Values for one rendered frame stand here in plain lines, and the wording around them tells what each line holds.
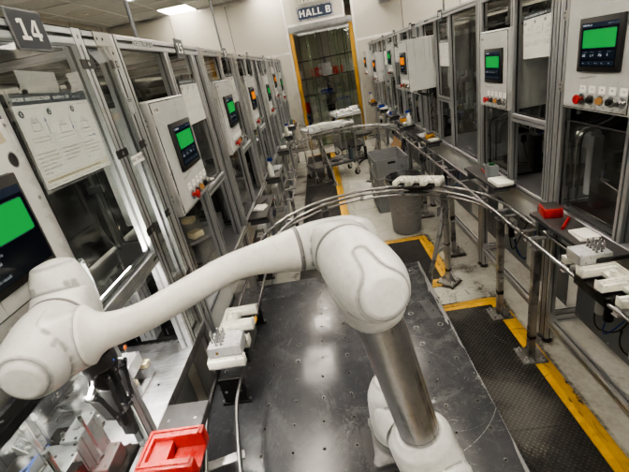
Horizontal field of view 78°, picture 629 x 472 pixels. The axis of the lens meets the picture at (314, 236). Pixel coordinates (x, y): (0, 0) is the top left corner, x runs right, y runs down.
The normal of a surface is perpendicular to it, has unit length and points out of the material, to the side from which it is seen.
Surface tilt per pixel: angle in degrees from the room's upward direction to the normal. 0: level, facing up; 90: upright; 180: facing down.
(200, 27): 90
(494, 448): 0
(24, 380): 89
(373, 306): 83
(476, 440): 0
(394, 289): 84
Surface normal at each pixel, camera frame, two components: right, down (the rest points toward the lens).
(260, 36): 0.00, 0.40
